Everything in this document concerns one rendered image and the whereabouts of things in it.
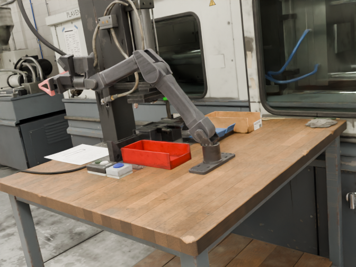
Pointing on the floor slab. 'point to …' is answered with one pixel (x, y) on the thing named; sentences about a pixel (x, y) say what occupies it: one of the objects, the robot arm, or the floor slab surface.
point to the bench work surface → (191, 200)
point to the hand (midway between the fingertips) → (48, 82)
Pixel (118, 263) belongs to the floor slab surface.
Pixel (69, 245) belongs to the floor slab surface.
